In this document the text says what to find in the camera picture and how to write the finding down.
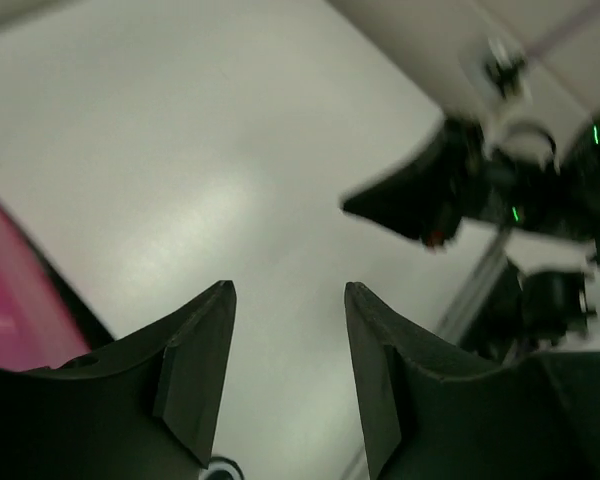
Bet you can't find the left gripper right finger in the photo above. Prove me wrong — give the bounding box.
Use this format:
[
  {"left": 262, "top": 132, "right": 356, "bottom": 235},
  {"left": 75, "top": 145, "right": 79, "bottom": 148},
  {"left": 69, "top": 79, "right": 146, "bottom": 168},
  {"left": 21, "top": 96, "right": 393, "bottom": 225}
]
[{"left": 344, "top": 282, "right": 600, "bottom": 479}]

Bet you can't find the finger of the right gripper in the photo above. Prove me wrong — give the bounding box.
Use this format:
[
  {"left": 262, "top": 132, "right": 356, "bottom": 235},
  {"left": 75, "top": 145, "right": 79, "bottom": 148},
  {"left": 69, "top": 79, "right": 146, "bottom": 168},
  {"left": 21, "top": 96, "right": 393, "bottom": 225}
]
[{"left": 341, "top": 135, "right": 460, "bottom": 248}]

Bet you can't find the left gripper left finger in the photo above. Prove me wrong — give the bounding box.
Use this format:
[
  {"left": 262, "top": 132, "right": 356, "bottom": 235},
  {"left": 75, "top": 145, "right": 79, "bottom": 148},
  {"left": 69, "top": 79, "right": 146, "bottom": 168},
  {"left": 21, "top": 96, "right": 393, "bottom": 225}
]
[{"left": 0, "top": 281, "right": 237, "bottom": 479}]

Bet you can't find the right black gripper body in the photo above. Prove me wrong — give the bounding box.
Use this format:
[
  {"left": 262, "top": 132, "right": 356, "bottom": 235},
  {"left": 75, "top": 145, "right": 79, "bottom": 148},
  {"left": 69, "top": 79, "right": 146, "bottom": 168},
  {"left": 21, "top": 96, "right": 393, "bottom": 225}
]
[{"left": 444, "top": 119, "right": 528, "bottom": 229}]

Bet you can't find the pink and teal kids suitcase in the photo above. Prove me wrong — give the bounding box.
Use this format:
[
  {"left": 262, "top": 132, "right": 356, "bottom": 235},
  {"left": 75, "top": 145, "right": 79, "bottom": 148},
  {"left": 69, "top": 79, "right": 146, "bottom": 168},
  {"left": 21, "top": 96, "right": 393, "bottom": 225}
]
[{"left": 0, "top": 185, "right": 244, "bottom": 480}]

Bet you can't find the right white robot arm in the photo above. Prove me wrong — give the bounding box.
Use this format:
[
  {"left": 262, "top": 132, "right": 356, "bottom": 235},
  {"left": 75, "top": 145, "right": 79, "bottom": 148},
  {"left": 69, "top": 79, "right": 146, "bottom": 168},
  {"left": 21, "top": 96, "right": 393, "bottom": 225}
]
[{"left": 341, "top": 114, "right": 600, "bottom": 362}]

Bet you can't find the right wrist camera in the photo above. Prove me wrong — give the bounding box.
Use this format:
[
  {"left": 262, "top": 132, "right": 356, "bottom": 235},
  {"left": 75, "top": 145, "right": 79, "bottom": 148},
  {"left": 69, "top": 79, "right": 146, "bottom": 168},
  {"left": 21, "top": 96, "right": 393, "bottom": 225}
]
[{"left": 459, "top": 36, "right": 557, "bottom": 167}]

